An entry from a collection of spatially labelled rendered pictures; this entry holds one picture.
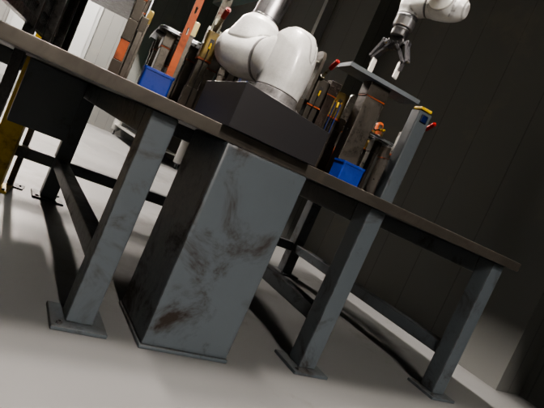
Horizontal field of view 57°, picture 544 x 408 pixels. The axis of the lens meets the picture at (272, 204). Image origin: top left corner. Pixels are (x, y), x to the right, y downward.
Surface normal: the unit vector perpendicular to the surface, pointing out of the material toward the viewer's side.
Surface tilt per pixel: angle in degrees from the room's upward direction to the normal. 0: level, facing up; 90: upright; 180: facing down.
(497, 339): 90
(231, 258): 90
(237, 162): 90
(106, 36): 90
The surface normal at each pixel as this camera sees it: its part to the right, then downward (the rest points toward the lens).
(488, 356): -0.80, -0.32
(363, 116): 0.32, 0.21
